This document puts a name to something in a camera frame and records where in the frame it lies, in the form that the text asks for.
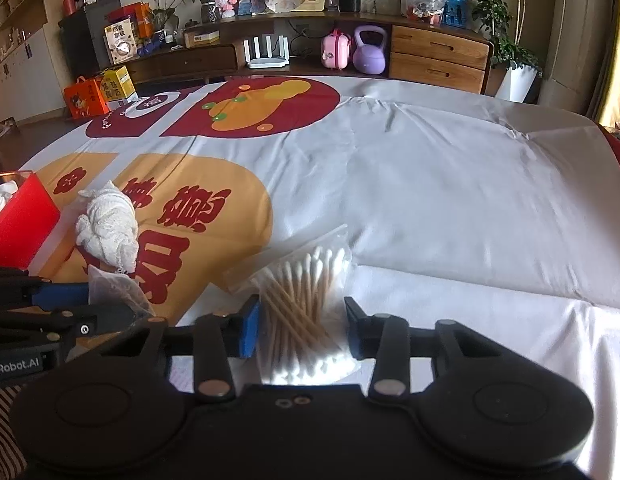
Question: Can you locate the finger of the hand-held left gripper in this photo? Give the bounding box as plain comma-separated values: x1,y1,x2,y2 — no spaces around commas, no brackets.
0,307,139,347
0,267,92,311

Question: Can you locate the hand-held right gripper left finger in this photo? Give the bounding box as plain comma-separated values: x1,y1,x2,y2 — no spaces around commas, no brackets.
100,296,261,402

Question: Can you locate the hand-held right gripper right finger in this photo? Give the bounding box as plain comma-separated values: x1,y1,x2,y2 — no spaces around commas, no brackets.
343,296,501,402

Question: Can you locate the clear plastic bag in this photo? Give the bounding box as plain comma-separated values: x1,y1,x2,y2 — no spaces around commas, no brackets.
87,264,157,319

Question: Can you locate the bag of cotton swabs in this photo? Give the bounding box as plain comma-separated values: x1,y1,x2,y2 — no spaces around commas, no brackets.
224,224,364,387

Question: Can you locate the red storage box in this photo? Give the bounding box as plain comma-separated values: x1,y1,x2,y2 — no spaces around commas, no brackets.
0,169,61,272

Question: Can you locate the white gauze ball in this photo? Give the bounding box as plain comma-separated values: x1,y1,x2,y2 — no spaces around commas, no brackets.
74,179,141,274

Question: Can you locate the printed white tablecloth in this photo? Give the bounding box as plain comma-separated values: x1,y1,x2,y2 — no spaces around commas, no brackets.
0,75,620,480

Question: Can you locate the orange gift box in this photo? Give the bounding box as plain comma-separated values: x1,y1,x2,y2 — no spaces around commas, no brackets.
63,75,111,120

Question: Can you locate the yellow carton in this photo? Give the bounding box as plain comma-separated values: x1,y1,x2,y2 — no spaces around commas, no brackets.
99,65,139,104

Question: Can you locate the black cabinet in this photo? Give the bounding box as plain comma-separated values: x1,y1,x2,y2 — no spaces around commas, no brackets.
58,7,117,82

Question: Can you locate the white printed box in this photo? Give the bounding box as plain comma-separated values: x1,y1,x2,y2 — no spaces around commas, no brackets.
103,18,137,65

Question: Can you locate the white router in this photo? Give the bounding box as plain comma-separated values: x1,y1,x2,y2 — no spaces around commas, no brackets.
243,35,291,70

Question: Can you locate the purple kettlebell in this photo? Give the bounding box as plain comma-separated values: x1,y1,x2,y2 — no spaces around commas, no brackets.
352,24,389,74

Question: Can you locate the pink toy case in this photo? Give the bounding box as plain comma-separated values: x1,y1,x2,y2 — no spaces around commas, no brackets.
321,29,355,71

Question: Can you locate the wooden media cabinet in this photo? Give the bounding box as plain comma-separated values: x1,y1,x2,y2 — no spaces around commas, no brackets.
117,9,494,97

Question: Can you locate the orange gift bag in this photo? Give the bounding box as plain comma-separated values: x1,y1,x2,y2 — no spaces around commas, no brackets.
107,2,154,39

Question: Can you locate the brown cardboard box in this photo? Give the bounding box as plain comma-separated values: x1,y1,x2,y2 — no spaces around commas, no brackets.
183,29,221,49

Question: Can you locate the potted plant in white pot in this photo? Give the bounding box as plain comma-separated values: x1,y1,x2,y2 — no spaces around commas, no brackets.
459,0,544,104

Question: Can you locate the yellow curtain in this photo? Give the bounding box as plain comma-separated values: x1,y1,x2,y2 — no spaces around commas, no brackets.
596,0,620,129

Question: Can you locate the wall shelf unit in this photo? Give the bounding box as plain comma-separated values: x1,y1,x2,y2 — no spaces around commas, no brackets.
0,0,49,62

